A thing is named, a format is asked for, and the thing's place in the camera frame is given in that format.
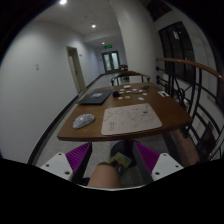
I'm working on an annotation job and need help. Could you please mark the dark closed laptop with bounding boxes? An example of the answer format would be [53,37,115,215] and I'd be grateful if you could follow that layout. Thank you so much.
[78,89,113,105]

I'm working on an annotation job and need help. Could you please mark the beige side door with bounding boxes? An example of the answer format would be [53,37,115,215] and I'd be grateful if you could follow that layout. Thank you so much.
[66,46,86,93]

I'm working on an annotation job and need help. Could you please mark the green exit sign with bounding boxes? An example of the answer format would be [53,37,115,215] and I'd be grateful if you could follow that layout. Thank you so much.
[104,45,112,49]

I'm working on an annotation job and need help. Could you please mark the black railing with wooden handrail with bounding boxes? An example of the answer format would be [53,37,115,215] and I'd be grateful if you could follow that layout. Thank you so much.
[156,58,224,161]

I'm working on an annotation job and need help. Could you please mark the brown wooden table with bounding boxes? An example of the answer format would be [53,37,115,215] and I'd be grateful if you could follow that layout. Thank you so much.
[56,82,194,169]

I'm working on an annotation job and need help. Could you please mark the wooden chair with curved back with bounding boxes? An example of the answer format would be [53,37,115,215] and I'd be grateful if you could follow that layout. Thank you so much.
[110,71,151,86]

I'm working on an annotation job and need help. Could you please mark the grey computer mouse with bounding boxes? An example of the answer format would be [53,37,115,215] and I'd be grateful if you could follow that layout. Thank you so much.
[73,114,95,129]

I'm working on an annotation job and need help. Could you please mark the double glass door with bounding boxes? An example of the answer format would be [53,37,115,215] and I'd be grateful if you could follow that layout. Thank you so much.
[102,51,120,74]

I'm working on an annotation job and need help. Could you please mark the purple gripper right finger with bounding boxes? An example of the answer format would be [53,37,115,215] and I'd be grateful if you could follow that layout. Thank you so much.
[133,140,185,183]

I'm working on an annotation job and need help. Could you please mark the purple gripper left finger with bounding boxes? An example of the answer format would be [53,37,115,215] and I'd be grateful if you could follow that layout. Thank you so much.
[40,141,93,182]

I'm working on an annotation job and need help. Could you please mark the beige patterned mouse pad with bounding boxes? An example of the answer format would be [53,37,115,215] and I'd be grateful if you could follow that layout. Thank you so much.
[101,103,162,136]

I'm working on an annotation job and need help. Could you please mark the small white card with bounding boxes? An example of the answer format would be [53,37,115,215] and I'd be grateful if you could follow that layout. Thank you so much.
[158,91,169,97]

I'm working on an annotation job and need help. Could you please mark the small black box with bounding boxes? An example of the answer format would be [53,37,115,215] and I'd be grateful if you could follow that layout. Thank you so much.
[113,91,120,98]

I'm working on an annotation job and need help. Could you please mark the yellow green shoe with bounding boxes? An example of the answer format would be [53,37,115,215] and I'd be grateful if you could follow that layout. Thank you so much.
[109,153,132,175]

